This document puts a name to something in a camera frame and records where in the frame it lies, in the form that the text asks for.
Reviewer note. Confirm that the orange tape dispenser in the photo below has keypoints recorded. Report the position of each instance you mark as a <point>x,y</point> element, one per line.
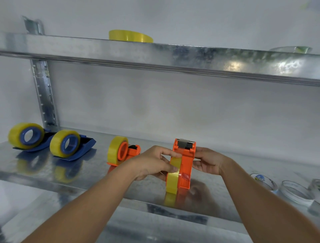
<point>186,165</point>
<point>132,150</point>

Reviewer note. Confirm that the clear tape roll blue label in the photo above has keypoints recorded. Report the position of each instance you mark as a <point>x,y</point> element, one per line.
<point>268,182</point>

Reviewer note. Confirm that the person's left forearm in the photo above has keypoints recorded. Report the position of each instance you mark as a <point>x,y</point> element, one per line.
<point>87,207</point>

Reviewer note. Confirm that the person's right thumb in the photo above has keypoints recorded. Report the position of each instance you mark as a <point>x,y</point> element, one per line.
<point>201,151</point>

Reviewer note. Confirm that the galvanized metal shelf board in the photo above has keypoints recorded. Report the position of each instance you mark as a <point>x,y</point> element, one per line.
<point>82,175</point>
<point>140,230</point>
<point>150,56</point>

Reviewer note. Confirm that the person's right forearm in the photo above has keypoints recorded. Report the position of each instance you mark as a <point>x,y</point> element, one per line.
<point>262,207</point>

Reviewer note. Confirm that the person's left thumb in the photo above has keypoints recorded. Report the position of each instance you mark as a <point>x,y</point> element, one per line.
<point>172,153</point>

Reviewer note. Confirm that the perforated metal shelf upright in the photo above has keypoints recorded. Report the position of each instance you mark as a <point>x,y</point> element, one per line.
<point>45,95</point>

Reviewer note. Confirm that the yellow tape roll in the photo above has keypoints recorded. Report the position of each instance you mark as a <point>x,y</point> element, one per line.
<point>172,182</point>
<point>130,35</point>
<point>113,149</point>
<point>15,135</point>
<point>56,144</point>

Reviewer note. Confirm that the blue tape dispenser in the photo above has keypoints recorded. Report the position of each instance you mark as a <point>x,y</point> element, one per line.
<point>86,145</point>
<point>47,139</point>

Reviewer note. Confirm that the person's right hand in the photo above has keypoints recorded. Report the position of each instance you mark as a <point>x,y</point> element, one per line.
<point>211,161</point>

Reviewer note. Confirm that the person's left hand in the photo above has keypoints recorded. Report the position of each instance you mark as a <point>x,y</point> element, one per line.
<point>147,162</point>

